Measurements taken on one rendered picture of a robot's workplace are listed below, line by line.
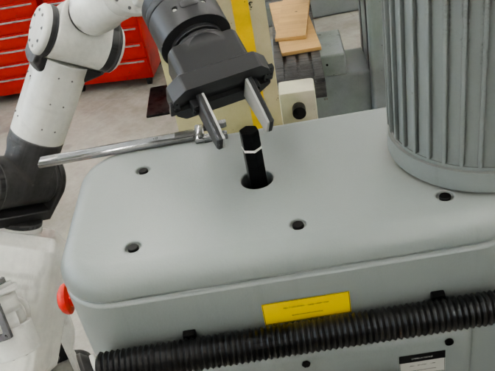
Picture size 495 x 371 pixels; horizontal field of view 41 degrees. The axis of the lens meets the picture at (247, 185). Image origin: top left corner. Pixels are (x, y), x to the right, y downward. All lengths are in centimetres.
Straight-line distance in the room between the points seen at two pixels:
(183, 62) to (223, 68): 5
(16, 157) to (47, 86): 14
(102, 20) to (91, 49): 8
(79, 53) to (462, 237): 64
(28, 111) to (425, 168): 66
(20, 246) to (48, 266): 6
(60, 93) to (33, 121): 6
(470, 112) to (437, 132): 4
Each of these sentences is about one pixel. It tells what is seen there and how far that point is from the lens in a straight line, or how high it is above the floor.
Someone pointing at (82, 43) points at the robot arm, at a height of 196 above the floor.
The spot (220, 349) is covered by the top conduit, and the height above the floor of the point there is 180.
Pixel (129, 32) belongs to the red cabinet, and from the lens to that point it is 547.
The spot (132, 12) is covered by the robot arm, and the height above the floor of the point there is 202.
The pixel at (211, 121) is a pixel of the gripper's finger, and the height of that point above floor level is 196.
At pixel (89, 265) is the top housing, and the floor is 189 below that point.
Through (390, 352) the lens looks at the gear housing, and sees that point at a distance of 78.
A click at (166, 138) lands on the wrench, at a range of 84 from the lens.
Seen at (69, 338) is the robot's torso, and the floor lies 122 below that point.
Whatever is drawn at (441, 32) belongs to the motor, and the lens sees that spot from 62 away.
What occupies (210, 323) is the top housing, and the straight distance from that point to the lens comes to 70.
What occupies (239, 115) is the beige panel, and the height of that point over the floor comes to 105.
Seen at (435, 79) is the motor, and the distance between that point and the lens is 64.
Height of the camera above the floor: 230
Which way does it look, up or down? 34 degrees down
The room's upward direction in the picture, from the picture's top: 11 degrees counter-clockwise
